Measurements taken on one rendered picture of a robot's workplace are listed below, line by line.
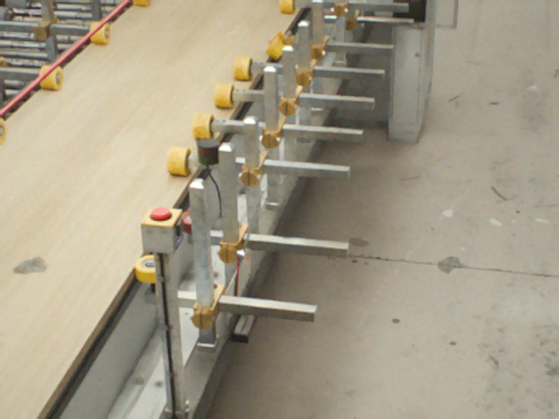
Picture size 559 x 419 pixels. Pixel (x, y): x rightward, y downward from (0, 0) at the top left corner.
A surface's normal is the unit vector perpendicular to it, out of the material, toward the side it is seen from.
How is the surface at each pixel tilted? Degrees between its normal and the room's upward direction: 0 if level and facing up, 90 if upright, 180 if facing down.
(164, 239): 90
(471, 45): 0
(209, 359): 0
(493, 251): 0
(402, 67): 90
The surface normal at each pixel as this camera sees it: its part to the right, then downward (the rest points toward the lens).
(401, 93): -0.22, 0.48
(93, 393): 0.98, 0.09
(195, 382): -0.02, -0.88
